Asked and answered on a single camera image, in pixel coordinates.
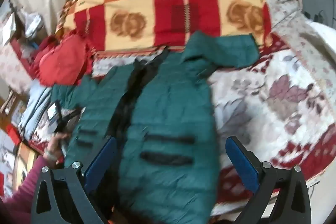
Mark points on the white paper sheet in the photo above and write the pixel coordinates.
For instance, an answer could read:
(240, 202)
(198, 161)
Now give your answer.
(8, 28)

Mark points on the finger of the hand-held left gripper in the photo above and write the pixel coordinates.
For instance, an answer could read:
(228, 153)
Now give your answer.
(72, 115)

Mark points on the red orange checked blanket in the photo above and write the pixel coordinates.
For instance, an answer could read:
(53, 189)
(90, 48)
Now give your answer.
(168, 11)

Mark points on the silver plastic bag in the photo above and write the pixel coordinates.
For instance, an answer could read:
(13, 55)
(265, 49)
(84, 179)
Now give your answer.
(33, 25)

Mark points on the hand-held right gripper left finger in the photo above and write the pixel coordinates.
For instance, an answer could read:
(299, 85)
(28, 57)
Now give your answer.
(101, 158)

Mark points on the floral white red bedspread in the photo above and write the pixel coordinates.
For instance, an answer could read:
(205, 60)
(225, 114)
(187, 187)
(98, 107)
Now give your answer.
(262, 108)

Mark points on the floral covered side table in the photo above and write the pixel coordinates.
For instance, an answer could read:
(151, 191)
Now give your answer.
(11, 66)

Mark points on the red heart-shaped frilled pillow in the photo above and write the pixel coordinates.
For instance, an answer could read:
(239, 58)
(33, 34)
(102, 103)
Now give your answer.
(63, 61)

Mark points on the person's left hand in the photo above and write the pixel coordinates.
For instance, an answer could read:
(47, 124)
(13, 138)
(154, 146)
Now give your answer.
(55, 146)

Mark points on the light blue folded cloth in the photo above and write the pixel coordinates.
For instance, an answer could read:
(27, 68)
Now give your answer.
(34, 108)

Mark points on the green puffer jacket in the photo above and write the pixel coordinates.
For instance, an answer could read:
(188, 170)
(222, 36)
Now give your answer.
(168, 108)

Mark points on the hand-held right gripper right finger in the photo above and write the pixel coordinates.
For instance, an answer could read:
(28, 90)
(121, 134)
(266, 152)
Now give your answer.
(240, 158)

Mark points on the pale speckled quilt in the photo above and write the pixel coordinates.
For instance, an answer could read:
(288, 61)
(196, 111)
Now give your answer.
(284, 1)

